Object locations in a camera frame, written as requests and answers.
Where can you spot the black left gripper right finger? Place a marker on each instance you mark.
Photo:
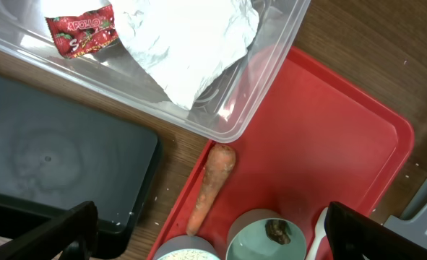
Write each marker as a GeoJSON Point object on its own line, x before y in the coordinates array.
{"type": "Point", "coordinates": [353, 236]}

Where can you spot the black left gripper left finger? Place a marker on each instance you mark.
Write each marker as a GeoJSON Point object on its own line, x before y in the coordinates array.
{"type": "Point", "coordinates": [72, 235]}

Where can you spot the green bowl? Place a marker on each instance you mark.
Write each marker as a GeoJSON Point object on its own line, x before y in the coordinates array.
{"type": "Point", "coordinates": [248, 240]}

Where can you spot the blue bowl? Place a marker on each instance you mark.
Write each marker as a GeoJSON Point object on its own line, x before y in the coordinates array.
{"type": "Point", "coordinates": [184, 242]}

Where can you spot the orange carrot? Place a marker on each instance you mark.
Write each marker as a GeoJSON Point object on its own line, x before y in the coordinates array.
{"type": "Point", "coordinates": [220, 163]}

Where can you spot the white rice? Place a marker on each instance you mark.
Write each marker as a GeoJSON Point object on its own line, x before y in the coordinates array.
{"type": "Point", "coordinates": [189, 255]}

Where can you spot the white plastic spoon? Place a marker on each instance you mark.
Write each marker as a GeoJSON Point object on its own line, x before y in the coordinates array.
{"type": "Point", "coordinates": [319, 233]}

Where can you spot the black tray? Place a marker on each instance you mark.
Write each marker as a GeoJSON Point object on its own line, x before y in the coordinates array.
{"type": "Point", "coordinates": [56, 154]}

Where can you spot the red plastic tray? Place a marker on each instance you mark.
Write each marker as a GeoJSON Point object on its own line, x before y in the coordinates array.
{"type": "Point", "coordinates": [315, 138]}

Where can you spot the red snack wrapper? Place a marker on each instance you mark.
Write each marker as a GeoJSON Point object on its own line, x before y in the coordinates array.
{"type": "Point", "coordinates": [75, 36]}

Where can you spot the clear plastic bin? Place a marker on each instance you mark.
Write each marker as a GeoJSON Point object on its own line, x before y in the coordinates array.
{"type": "Point", "coordinates": [222, 112]}

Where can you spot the white crumpled paper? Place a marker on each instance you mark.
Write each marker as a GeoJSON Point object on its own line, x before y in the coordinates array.
{"type": "Point", "coordinates": [184, 45]}

